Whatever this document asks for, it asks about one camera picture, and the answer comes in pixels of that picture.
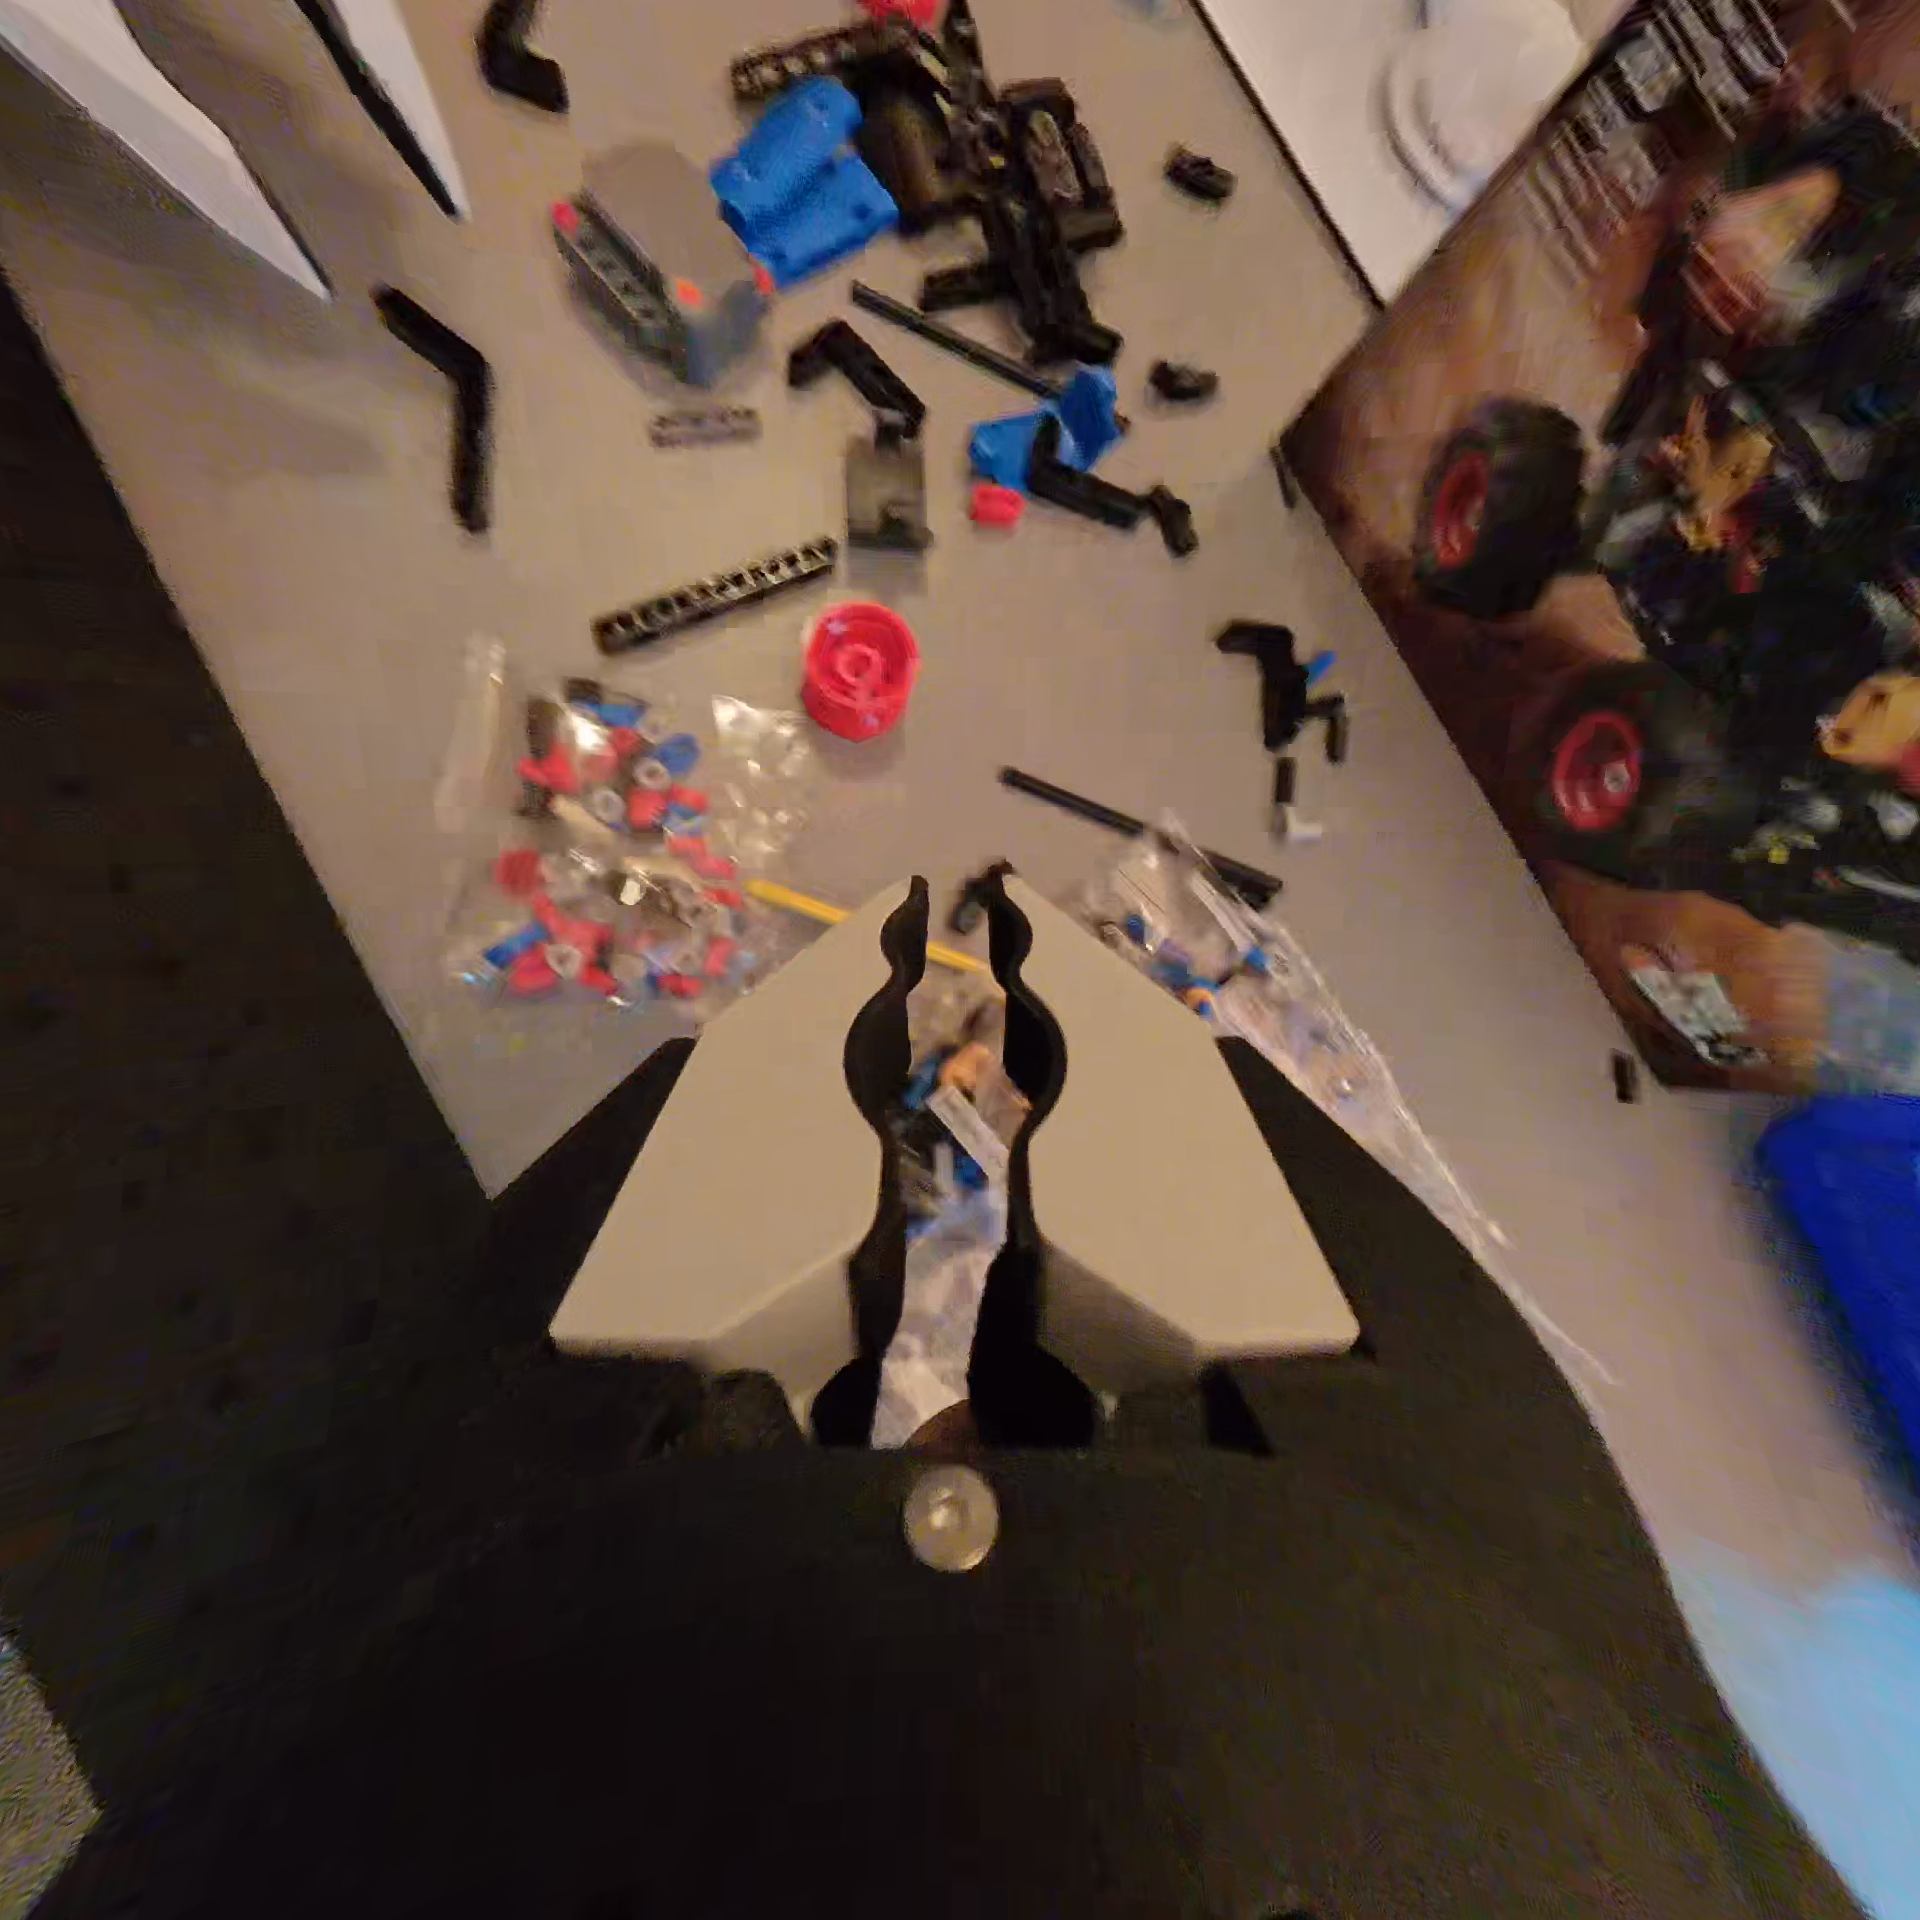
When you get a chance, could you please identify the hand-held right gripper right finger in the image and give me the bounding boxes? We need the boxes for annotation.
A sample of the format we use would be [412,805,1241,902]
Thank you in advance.
[951,861,1363,1448]

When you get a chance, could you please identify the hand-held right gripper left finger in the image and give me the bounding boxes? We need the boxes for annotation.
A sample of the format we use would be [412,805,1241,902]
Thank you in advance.
[546,874,933,1448]

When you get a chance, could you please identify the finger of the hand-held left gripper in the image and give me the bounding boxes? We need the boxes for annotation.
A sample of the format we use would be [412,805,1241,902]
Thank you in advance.
[292,0,472,224]
[0,0,335,302]

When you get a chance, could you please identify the clear bag of mixed parts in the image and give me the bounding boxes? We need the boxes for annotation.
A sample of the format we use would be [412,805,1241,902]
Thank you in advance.
[885,829,1508,1447]

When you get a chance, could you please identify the grey toy motor block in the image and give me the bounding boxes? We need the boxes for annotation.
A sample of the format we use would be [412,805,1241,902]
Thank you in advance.
[548,139,772,391]

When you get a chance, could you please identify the clear bag of small pins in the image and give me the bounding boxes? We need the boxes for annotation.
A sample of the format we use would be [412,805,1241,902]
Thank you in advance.
[435,635,823,1041]

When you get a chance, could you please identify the grey desk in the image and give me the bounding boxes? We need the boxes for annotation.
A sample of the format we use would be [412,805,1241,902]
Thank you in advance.
[0,0,1920,1920]

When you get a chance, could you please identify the black curved toy piece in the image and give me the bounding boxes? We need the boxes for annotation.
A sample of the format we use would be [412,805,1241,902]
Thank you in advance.
[473,0,573,117]

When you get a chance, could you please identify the yellow axle rod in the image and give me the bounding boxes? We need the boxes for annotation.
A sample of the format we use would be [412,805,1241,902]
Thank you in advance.
[743,877,993,977]

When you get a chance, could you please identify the large black angled beam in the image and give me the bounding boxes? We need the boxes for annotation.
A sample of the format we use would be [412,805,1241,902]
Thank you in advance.
[371,284,498,538]

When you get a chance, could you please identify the long black axle rod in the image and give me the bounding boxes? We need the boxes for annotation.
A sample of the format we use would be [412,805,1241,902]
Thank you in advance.
[848,279,1069,399]
[1001,765,1285,911]

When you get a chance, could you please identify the long black straight beam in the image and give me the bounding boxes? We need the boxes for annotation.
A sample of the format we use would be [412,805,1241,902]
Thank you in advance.
[729,19,902,107]
[591,534,842,661]

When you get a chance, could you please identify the blue block piece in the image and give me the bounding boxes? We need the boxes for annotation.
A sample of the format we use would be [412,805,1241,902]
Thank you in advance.
[709,78,902,288]

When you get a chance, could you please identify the black bent beam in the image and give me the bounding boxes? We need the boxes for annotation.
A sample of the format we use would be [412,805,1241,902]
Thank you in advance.
[1213,618,1355,755]

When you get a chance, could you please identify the dark perforated mat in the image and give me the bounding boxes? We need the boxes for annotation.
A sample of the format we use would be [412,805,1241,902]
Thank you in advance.
[0,268,503,1920]

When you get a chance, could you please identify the red wheel hub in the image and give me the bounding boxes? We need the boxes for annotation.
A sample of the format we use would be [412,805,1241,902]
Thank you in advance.
[801,601,923,747]

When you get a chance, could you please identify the black L-shaped beam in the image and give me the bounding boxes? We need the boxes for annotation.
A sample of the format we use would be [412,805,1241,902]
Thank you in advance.
[1026,458,1202,558]
[785,318,932,438]

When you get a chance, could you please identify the black toy parts cluster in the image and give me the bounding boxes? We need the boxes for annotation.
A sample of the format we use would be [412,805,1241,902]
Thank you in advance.
[852,19,1129,372]

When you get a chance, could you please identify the blue plastic bin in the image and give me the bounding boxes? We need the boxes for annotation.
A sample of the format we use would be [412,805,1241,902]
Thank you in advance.
[1751,1091,1920,1494]

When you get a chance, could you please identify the toy truck set box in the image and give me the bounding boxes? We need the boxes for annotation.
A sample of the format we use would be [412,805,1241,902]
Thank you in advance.
[1273,0,1920,1099]

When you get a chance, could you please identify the blue panel piece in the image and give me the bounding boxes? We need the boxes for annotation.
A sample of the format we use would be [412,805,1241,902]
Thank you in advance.
[966,367,1126,498]

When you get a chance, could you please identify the white monitor stand base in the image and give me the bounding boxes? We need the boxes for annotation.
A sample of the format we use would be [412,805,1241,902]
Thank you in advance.
[1192,0,1641,307]

